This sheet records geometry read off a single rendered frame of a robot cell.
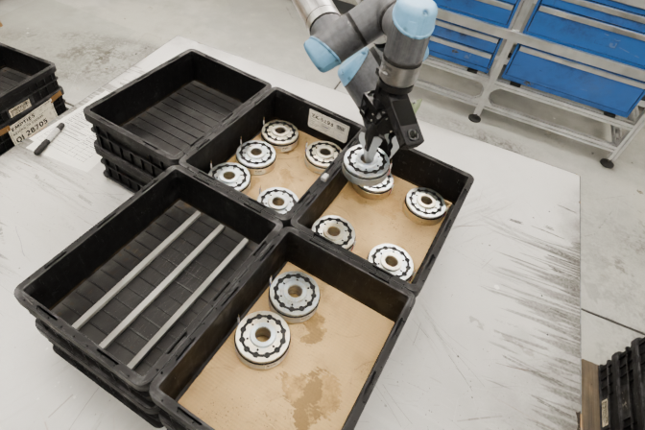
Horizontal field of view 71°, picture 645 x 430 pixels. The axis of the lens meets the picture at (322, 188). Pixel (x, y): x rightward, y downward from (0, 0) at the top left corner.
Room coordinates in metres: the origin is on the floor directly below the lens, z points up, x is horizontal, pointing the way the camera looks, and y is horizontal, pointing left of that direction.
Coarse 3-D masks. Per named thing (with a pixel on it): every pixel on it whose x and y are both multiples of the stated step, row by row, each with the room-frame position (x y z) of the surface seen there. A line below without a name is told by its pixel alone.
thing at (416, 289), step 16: (432, 160) 0.88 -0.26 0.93; (464, 176) 0.85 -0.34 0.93; (320, 192) 0.70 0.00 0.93; (464, 192) 0.80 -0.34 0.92; (304, 208) 0.65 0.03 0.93; (448, 224) 0.69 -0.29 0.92; (320, 240) 0.57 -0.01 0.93; (352, 256) 0.54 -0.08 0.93; (432, 256) 0.59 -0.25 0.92; (384, 272) 0.52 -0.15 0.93; (416, 288) 0.50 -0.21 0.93
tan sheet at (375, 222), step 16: (352, 192) 0.82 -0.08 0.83; (400, 192) 0.85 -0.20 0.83; (336, 208) 0.75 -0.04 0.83; (352, 208) 0.76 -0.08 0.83; (368, 208) 0.77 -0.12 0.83; (384, 208) 0.78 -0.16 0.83; (400, 208) 0.79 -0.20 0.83; (448, 208) 0.82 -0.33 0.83; (352, 224) 0.71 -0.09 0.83; (368, 224) 0.72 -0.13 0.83; (384, 224) 0.73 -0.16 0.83; (400, 224) 0.74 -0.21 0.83; (416, 224) 0.75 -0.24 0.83; (368, 240) 0.67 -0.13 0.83; (384, 240) 0.68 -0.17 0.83; (400, 240) 0.69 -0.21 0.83; (416, 240) 0.70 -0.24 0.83; (432, 240) 0.71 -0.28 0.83; (416, 256) 0.65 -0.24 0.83; (416, 272) 0.61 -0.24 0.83
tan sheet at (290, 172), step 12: (300, 132) 1.01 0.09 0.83; (300, 144) 0.96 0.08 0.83; (276, 156) 0.90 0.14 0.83; (288, 156) 0.90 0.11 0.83; (300, 156) 0.91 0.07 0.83; (276, 168) 0.85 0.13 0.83; (288, 168) 0.86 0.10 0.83; (300, 168) 0.87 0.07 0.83; (252, 180) 0.79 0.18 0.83; (264, 180) 0.80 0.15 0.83; (276, 180) 0.81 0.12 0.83; (288, 180) 0.82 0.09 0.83; (300, 180) 0.82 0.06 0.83; (312, 180) 0.83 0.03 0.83; (252, 192) 0.75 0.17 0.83; (300, 192) 0.78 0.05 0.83
